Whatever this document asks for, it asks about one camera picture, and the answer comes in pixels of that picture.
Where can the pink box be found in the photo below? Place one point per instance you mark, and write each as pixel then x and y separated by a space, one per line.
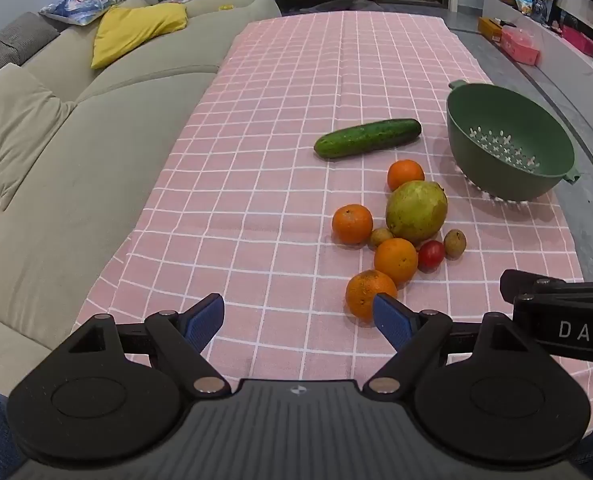
pixel 520 46

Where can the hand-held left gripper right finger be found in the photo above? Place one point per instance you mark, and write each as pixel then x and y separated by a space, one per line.
pixel 393 317

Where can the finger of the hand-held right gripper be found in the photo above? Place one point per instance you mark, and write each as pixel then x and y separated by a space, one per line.
pixel 541 282

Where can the green colander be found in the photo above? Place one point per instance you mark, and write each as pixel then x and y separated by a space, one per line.
pixel 496 110

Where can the orange box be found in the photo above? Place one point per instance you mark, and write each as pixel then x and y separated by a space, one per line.
pixel 488 27

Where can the grey cushion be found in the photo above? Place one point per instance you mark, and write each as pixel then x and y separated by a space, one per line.
pixel 11 45

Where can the printed cushion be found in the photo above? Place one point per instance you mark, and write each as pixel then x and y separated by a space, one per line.
pixel 79 4

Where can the yellow cushion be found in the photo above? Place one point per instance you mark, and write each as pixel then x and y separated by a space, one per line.
pixel 136 30

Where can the orange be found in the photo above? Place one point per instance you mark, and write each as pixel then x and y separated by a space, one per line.
pixel 352 224
pixel 395 261
pixel 405 175
pixel 365 291

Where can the beige sofa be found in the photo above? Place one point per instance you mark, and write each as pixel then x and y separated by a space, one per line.
pixel 86 200

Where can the white low cabinet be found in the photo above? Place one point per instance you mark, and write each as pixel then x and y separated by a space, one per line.
pixel 566 57

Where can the beige cushion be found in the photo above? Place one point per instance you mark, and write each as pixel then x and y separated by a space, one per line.
pixel 11 125

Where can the pink checked tablecloth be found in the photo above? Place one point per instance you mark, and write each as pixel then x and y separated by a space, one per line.
pixel 256 160

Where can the magenta box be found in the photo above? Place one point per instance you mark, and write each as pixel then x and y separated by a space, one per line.
pixel 578 40

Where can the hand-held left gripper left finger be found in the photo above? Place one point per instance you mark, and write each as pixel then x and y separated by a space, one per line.
pixel 207 317

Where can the green pear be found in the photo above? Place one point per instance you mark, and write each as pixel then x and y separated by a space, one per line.
pixel 416 210

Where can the red cherry tomato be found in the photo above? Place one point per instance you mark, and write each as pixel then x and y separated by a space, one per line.
pixel 431 255

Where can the kiwi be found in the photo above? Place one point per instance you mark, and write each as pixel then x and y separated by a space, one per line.
pixel 379 238
pixel 455 243

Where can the green cucumber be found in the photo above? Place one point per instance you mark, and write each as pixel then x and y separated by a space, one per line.
pixel 366 138

